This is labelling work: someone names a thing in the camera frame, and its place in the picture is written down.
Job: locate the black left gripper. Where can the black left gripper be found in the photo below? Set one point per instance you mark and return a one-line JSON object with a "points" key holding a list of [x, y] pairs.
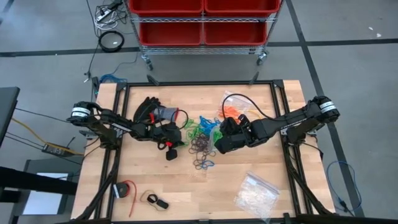
{"points": [[171, 154]]}

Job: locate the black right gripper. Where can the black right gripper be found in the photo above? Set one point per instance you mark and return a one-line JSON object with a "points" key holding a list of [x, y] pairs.
{"points": [[231, 143]]}

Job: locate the green rubber band tangle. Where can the green rubber band tangle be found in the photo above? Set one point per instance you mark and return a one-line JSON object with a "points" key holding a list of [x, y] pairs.
{"points": [[192, 130]]}

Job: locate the green rubber band bunch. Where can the green rubber band bunch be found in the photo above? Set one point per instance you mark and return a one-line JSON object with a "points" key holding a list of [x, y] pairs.
{"points": [[217, 135]]}

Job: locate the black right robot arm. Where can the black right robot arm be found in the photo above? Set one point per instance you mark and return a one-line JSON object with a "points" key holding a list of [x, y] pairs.
{"points": [[295, 119]]}

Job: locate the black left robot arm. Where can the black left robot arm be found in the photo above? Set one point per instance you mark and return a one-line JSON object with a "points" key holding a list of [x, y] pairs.
{"points": [[105, 123]]}

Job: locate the dark grey rubber band tangle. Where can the dark grey rubber band tangle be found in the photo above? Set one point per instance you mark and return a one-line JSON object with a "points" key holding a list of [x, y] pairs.
{"points": [[200, 144]]}

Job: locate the blue rubber band tangle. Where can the blue rubber band tangle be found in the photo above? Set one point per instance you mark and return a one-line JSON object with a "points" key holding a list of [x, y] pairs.
{"points": [[206, 124]]}

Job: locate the red gripper tab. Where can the red gripper tab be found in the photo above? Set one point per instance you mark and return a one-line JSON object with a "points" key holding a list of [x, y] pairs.
{"points": [[168, 144]]}

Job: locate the black and green bag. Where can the black and green bag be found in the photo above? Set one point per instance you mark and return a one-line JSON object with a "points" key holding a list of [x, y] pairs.
{"points": [[146, 107]]}

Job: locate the stack of clear plastic bags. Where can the stack of clear plastic bags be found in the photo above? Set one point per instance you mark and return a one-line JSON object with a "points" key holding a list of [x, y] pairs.
{"points": [[255, 196]]}

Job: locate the small black block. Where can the small black block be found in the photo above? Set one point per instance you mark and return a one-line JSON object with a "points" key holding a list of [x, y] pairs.
{"points": [[162, 204]]}

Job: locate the red plastic bin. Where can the red plastic bin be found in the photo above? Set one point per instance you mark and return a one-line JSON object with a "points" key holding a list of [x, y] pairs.
{"points": [[171, 34], [236, 34], [164, 6], [242, 6]]}

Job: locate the white power strip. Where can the white power strip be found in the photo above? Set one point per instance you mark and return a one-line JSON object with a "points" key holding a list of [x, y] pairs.
{"points": [[104, 15]]}

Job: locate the white panel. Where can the white panel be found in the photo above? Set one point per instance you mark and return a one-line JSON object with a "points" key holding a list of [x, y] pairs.
{"points": [[43, 199]]}

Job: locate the black desk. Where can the black desk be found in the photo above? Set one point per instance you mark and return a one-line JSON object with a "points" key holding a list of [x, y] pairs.
{"points": [[7, 105]]}

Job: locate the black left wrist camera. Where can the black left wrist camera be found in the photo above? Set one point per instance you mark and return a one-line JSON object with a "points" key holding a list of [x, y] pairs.
{"points": [[168, 130]]}

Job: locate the grey metal bracket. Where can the grey metal bracket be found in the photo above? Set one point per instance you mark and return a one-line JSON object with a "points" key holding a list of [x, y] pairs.
{"points": [[118, 133], [283, 132]]}

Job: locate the black furniture frame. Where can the black furniture frame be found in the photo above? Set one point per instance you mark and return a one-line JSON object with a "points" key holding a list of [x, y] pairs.
{"points": [[31, 182]]}

